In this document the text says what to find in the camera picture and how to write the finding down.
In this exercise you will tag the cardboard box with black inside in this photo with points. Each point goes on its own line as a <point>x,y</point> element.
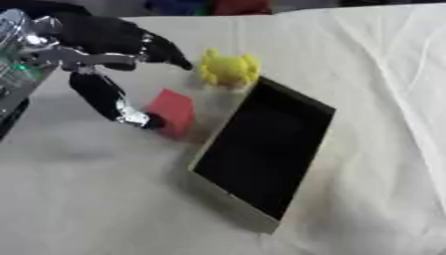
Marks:
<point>262,150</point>

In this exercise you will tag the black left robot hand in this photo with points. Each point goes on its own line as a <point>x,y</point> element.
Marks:
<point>101,36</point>

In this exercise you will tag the yellow soft toy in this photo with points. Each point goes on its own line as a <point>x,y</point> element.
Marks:
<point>229,69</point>

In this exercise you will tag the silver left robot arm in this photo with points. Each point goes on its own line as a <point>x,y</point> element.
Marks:
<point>17,63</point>

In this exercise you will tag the red block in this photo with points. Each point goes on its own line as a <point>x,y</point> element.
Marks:
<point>173,112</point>

